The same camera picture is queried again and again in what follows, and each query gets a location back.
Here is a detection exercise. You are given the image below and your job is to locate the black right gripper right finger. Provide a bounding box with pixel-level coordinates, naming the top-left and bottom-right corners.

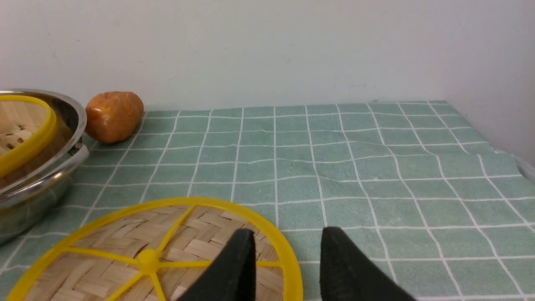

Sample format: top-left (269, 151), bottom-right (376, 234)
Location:
top-left (320, 227), bottom-right (415, 301)

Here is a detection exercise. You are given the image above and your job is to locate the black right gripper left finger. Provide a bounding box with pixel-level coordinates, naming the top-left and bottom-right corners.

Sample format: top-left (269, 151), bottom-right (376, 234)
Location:
top-left (178, 229), bottom-right (256, 301)

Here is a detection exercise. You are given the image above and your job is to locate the woven bamboo steamer lid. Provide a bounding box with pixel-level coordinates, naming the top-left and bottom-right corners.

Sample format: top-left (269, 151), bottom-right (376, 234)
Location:
top-left (6, 197), bottom-right (304, 301)

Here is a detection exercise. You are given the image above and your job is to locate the stainless steel pot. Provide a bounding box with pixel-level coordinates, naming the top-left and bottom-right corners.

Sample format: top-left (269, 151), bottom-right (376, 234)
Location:
top-left (1, 89), bottom-right (89, 244)

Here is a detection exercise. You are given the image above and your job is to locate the green checkered tablecloth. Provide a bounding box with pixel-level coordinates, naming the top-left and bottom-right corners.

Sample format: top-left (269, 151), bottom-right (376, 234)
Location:
top-left (1, 102), bottom-right (534, 301)

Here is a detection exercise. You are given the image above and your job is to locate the brown potato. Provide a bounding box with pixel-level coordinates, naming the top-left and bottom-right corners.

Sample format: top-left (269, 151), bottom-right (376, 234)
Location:
top-left (85, 91), bottom-right (145, 144)

